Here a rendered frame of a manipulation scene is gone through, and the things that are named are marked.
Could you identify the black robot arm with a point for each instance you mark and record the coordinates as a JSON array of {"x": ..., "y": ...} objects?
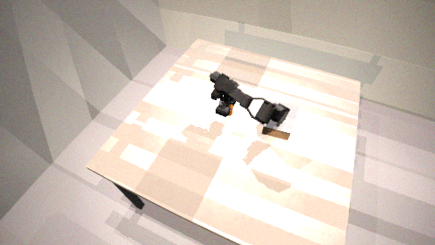
[{"x": 267, "y": 111}]

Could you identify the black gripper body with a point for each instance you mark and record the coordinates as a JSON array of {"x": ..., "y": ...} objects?
[{"x": 225, "y": 109}]

